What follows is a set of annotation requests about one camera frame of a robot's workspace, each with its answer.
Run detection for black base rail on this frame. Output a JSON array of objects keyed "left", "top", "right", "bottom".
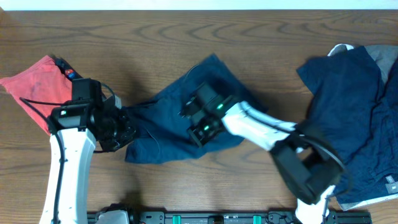
[{"left": 86, "top": 203, "right": 373, "bottom": 224}]

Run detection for folded red cloth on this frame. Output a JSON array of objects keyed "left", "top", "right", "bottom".
[{"left": 1, "top": 55, "right": 72, "bottom": 134}]

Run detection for navy blue shorts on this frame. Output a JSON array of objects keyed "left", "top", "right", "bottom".
[{"left": 124, "top": 54, "right": 268, "bottom": 164}]

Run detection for left black cable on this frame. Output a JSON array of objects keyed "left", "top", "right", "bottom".
[{"left": 19, "top": 82, "right": 118, "bottom": 224}]

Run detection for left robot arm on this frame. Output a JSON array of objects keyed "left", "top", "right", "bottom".
[{"left": 40, "top": 78, "right": 138, "bottom": 223}]

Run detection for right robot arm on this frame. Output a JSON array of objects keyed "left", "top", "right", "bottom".
[{"left": 180, "top": 83, "right": 346, "bottom": 223}]

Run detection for black white patterned garment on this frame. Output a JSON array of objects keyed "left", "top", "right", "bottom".
[{"left": 51, "top": 55, "right": 82, "bottom": 81}]

